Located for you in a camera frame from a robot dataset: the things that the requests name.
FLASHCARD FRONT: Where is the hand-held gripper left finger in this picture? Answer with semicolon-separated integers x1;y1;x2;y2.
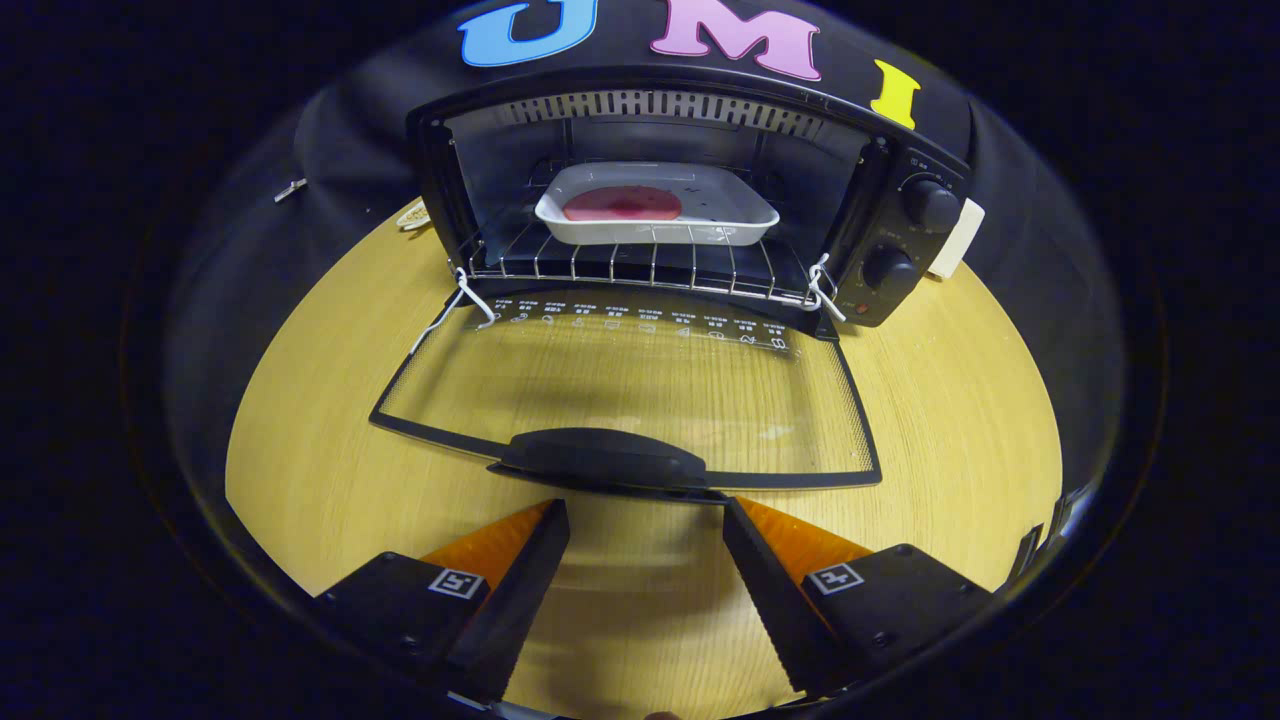
315;498;571;704

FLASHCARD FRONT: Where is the cream white toaster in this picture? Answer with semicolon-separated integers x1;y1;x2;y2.
928;198;986;281

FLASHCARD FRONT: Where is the round pink meat slice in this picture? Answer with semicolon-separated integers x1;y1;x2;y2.
562;185;684;223

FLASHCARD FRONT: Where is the black backdrop cloth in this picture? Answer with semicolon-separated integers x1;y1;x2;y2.
165;0;1126;501

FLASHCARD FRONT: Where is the white square plate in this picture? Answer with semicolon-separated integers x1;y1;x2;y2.
534;161;781;247

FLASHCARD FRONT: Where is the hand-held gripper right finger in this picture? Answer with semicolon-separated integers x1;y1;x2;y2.
722;495;999;698

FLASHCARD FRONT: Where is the black toaster oven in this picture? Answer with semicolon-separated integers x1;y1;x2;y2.
368;65;973;503

